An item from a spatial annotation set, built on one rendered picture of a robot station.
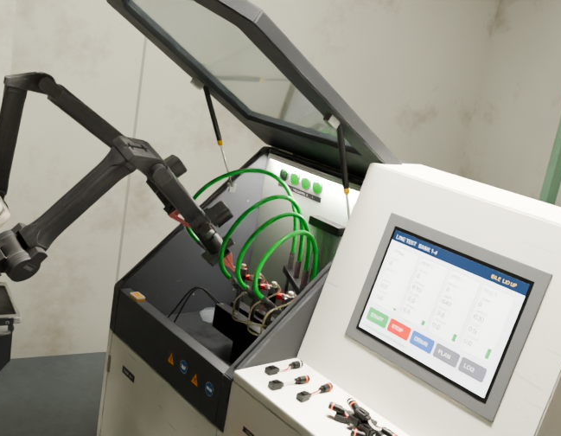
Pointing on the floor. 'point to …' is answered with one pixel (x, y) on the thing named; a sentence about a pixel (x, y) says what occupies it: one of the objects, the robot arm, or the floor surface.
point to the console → (545, 345)
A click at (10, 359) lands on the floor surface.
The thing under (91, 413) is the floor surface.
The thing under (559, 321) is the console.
